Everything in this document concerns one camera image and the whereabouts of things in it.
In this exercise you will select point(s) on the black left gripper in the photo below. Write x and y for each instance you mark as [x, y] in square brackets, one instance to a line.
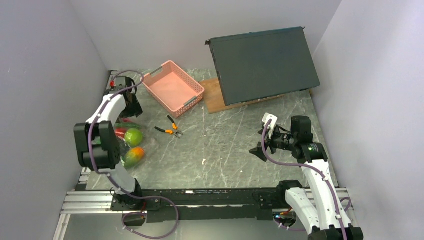
[135, 110]

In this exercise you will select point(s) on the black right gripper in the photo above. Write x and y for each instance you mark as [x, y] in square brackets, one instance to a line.
[258, 151]

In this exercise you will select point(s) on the clear zip top bag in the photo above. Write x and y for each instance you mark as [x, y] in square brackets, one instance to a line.
[149, 144]

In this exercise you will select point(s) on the pink plastic basket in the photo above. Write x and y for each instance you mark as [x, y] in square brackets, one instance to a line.
[173, 88]

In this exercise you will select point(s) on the fake green cucumber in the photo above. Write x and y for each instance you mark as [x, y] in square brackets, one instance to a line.
[119, 125]

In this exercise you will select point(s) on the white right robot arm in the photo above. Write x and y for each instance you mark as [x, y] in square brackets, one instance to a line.
[325, 218]

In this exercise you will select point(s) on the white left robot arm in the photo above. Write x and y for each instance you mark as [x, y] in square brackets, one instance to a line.
[124, 184]

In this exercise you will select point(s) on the fake red tomato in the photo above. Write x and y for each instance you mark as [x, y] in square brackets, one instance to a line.
[120, 132]

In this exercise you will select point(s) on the fake green lime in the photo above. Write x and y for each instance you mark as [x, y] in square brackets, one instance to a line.
[134, 137]

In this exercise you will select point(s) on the fake orange green mango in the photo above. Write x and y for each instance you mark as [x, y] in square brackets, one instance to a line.
[133, 157]

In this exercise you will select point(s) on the brown wooden board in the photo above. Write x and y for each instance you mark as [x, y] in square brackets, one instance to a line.
[284, 105]

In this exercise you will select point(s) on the dark grey metal chassis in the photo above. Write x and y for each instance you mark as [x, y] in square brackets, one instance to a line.
[264, 64]

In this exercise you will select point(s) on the orange handled pliers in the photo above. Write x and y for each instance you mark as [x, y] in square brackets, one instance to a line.
[174, 131]

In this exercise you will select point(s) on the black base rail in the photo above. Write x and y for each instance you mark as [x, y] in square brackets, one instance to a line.
[162, 205]

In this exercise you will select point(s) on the aluminium side rail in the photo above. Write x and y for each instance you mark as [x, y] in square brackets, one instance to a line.
[95, 142]

